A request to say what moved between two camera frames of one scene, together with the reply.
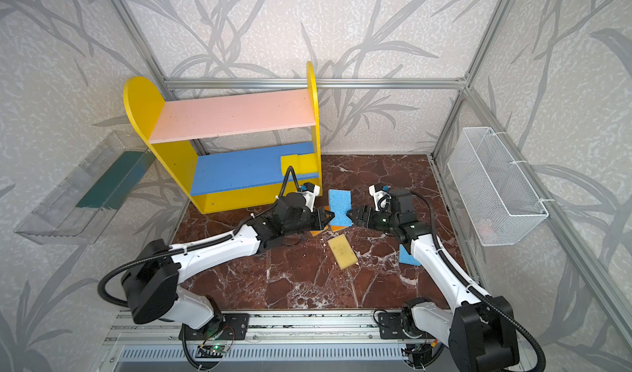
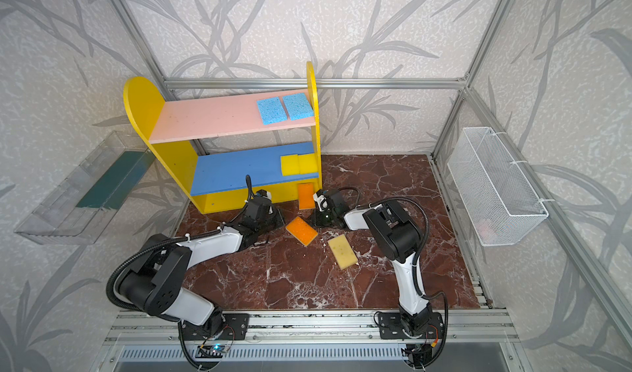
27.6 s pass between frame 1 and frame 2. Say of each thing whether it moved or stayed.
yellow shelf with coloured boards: stayed
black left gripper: moved
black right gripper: moved
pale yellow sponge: stayed
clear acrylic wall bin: stayed
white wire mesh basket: stayed
